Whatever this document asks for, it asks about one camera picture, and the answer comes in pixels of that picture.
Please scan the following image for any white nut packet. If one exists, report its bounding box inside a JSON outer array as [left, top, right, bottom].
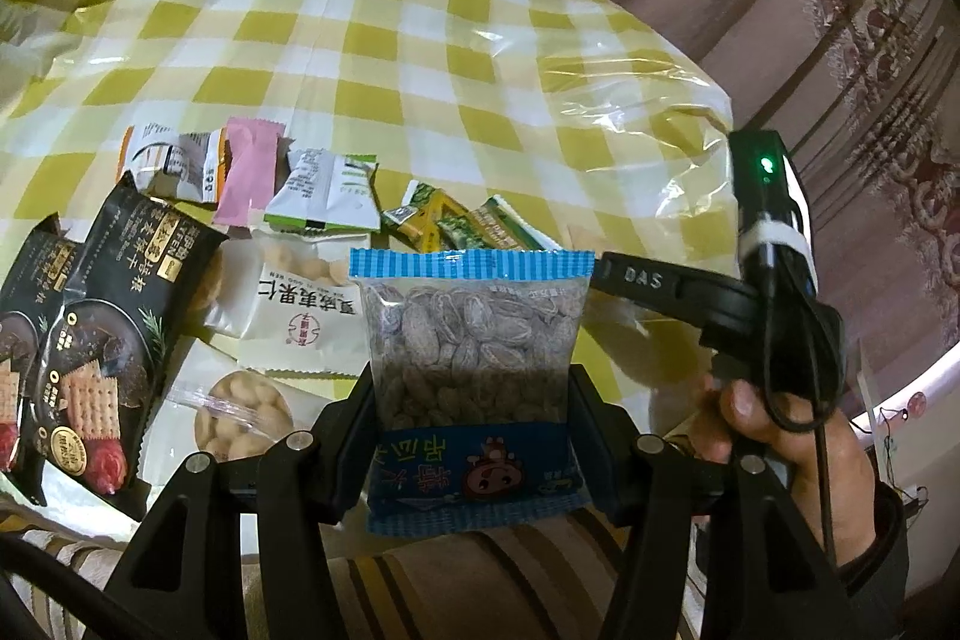
[[202, 227, 368, 378]]

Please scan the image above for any black cracker packet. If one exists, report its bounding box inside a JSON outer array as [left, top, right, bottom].
[[37, 171, 230, 521], [0, 212, 83, 506]]

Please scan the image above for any person's right hand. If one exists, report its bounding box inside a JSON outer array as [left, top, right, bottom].
[[686, 374, 878, 566]]

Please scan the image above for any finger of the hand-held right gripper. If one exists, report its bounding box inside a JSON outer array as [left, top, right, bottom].
[[592, 251, 687, 319]]

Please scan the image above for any striped cushion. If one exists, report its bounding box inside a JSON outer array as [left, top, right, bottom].
[[0, 497, 751, 640]]

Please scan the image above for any yellow checkered tablecloth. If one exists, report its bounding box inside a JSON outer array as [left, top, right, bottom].
[[0, 0, 740, 536]]

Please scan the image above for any black cable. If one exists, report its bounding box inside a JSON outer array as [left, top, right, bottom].
[[750, 235, 845, 558]]

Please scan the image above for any person's right forearm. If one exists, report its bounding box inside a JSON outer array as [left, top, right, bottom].
[[832, 482, 912, 611]]

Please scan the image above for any small green yellow packet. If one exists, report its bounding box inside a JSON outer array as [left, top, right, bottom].
[[450, 196, 560, 253], [381, 181, 481, 251]]

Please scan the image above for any blue striped nut packet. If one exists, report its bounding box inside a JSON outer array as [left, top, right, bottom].
[[349, 248, 597, 536]]

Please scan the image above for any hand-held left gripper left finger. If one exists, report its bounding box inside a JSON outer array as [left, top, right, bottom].
[[82, 362, 376, 640]]

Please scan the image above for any pink snack packet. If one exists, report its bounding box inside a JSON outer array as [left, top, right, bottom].
[[217, 116, 287, 229]]

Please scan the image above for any green white snack packet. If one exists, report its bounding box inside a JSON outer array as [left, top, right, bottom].
[[264, 149, 381, 234]]

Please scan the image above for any clear nut packet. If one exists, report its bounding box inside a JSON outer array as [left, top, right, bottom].
[[161, 362, 338, 461]]

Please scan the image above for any orange white snack packet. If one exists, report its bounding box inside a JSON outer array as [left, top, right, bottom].
[[120, 122, 230, 206]]

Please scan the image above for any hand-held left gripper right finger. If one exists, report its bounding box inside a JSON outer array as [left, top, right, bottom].
[[570, 364, 848, 640]]

